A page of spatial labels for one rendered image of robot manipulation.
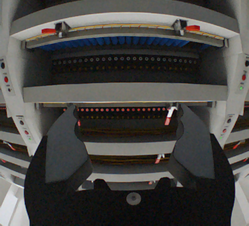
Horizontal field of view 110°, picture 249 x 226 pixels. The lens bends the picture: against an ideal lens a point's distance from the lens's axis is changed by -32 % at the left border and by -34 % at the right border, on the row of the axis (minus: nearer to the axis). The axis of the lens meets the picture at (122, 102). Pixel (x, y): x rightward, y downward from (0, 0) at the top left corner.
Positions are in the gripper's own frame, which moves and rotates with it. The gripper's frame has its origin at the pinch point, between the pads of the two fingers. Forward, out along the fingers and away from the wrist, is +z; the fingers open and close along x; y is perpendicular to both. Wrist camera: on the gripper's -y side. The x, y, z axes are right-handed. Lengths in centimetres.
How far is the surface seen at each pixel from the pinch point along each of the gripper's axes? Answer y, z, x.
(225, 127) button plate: 19.1, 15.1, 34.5
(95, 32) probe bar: -6.9, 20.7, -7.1
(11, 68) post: -1.9, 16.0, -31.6
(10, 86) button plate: 3.4, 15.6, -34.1
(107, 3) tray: -13.2, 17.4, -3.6
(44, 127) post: 22.5, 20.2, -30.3
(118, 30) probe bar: -7.0, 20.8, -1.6
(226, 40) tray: -8.1, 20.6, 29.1
